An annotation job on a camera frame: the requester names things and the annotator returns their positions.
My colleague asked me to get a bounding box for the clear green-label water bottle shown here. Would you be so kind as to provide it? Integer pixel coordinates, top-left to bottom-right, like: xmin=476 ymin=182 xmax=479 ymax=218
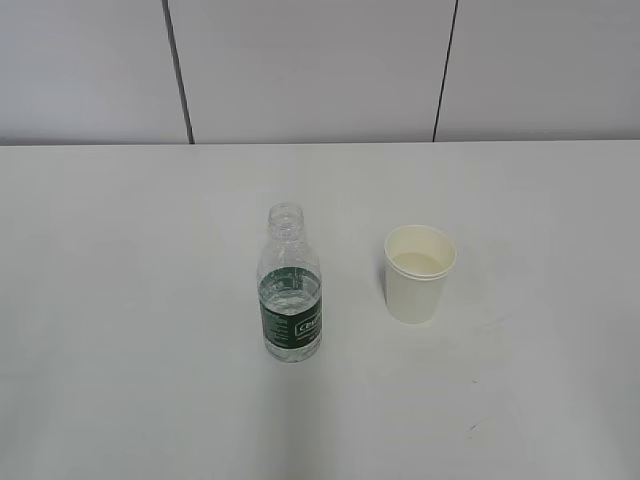
xmin=257 ymin=202 xmax=323 ymax=363

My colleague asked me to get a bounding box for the white paper cup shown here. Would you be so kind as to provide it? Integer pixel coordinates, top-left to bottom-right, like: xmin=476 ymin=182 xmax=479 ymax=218
xmin=384 ymin=225 xmax=457 ymax=324

